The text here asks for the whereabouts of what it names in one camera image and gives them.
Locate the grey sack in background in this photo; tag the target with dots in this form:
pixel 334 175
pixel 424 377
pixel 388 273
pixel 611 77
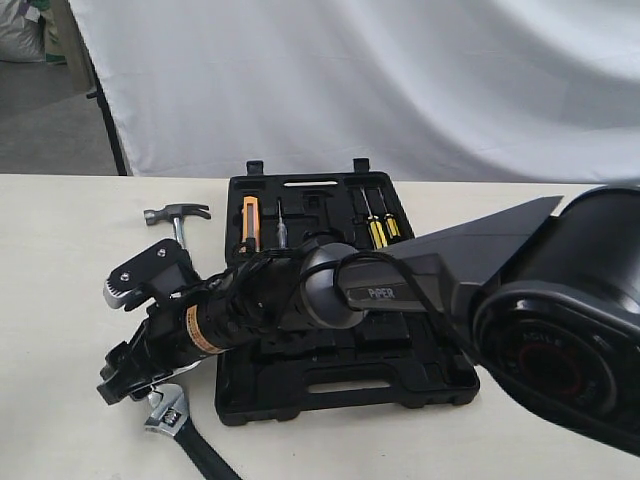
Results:
pixel 21 33

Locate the adjustable wrench black handle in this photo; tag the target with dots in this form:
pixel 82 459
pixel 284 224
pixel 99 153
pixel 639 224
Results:
pixel 170 416

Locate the black backdrop stand pole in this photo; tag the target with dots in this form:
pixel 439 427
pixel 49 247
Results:
pixel 97 94

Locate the short yellow black screwdriver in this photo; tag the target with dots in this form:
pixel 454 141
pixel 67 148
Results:
pixel 389 218

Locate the green white bag background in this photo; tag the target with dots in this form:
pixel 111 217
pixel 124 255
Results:
pixel 54 52

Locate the long yellow black screwdriver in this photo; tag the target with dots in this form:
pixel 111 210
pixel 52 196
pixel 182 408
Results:
pixel 375 228

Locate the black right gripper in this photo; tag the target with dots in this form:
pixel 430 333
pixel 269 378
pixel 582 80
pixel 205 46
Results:
pixel 164 343

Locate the orange utility knife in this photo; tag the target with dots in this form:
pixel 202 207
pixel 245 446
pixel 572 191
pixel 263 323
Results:
pixel 249 220

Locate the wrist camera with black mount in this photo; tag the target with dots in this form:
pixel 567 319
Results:
pixel 156 273

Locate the steel claw hammer black grip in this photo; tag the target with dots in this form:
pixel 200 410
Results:
pixel 175 214

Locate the white backdrop cloth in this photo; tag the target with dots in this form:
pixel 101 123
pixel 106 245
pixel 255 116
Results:
pixel 542 91

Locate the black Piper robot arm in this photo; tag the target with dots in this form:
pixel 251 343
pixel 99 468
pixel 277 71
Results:
pixel 543 295

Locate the black plastic tool case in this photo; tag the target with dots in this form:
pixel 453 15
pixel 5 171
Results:
pixel 389 357

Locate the clear voltage tester screwdriver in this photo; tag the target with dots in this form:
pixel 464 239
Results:
pixel 282 232

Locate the black electrical tape roll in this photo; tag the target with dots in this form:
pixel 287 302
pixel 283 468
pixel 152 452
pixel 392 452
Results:
pixel 125 374

